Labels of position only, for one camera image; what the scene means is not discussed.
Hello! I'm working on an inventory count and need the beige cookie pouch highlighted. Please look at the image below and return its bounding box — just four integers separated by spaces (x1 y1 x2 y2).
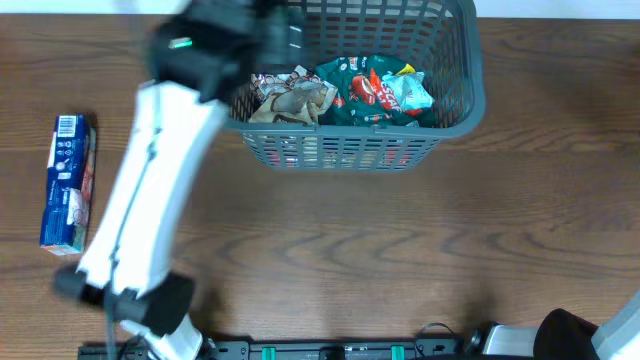
250 74 292 103

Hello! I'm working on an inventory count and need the beige Pantree pouch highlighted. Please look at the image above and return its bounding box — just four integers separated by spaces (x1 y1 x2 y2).
248 65 338 125

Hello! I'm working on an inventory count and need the green Nescafe coffee bag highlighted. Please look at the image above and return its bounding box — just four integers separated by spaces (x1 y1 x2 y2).
314 55 436 127

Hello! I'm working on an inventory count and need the orange spaghetti packet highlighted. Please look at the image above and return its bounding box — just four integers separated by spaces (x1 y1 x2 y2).
244 135 438 171

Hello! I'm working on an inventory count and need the small light teal sachet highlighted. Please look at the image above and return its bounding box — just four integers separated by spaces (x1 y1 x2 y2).
383 72 434 113

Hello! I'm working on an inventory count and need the blue carton box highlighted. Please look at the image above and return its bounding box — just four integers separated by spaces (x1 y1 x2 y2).
40 114 97 256

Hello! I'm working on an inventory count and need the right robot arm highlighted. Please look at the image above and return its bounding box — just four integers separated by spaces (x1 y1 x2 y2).
464 295 639 360

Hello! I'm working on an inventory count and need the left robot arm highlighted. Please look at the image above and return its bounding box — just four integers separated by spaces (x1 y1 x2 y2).
54 0 303 359

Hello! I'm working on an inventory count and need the grey plastic basket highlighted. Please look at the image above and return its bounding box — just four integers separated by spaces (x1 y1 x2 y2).
228 0 486 172

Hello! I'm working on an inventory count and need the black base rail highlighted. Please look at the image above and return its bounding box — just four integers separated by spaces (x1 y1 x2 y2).
77 337 581 360

